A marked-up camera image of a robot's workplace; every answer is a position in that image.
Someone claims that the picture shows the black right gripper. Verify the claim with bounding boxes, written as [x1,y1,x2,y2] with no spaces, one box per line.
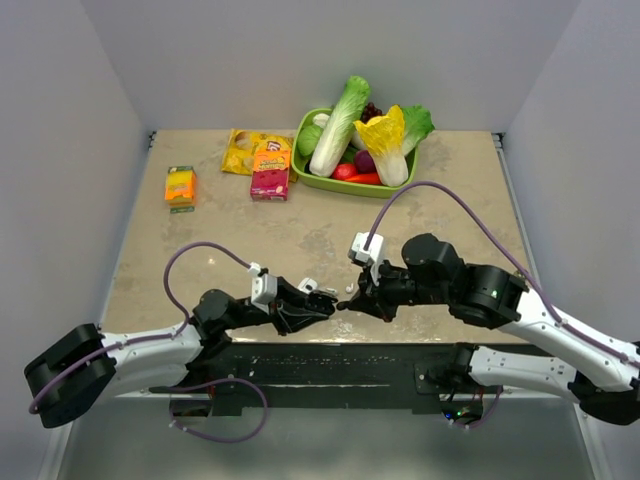
[347,253,450,322]

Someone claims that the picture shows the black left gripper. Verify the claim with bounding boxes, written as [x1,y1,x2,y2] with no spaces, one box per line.
[221,277,328,336]

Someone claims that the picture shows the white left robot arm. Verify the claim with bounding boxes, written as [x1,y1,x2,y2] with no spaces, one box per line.
[24,274,334,428]

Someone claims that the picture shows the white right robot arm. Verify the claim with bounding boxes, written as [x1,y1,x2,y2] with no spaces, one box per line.
[277,233,639,425]

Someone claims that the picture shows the white earbud charging case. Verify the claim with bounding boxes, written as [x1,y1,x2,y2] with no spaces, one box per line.
[298,278,318,293]

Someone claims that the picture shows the green plastic tray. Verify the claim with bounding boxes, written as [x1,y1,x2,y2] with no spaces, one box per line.
[291,108,420,199]

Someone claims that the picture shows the orange toy carrot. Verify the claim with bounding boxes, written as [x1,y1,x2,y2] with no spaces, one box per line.
[345,173,382,185]

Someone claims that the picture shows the red snack box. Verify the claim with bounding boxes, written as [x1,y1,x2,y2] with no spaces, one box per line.
[249,150,291,201]

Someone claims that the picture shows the red toy tomato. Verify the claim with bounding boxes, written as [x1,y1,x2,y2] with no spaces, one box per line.
[331,163,358,181]

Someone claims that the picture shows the purple toy onion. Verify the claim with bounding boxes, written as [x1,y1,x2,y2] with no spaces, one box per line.
[353,150,376,174]

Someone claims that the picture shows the orange sponge pack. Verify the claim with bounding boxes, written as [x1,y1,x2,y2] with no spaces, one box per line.
[164,166,197,214]

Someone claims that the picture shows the yellow chips bag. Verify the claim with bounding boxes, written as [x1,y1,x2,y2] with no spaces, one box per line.
[220,129,294,176]

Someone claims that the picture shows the yellow napa cabbage toy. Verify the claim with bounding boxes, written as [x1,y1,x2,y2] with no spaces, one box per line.
[353,105,408,187]

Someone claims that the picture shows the green round toy vegetable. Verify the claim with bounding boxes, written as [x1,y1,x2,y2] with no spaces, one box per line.
[296,124,324,157]

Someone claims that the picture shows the green napa cabbage toy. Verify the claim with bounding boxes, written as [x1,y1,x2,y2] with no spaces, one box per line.
[309,76,371,177]

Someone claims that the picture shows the green lettuce leaf toy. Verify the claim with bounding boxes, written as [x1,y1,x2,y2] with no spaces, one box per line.
[401,105,435,156]

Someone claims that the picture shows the white toy garlic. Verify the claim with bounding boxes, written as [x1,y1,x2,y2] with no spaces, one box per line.
[312,113,330,129]

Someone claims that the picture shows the dark toy grapes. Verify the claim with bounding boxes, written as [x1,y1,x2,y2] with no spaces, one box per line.
[360,102,383,123]

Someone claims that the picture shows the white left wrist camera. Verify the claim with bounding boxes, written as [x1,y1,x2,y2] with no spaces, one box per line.
[247,262,278,313]

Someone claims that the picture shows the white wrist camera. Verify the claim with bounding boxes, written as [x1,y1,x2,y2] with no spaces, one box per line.
[348,232,386,285]
[247,262,278,313]

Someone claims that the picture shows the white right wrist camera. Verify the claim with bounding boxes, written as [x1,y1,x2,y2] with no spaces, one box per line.
[348,232,386,285]

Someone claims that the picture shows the black base frame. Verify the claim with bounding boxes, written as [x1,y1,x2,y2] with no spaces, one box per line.
[172,342,492,415]

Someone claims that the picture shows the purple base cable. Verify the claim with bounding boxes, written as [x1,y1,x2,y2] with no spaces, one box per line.
[168,378,269,445]

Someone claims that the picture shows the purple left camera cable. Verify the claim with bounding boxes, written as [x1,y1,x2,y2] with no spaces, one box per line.
[28,241,259,415]

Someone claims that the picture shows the purple camera cable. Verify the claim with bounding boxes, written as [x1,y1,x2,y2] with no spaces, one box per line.
[363,180,640,365]
[28,241,259,415]

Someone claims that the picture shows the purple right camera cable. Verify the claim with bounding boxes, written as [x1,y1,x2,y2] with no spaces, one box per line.
[363,180,640,365]

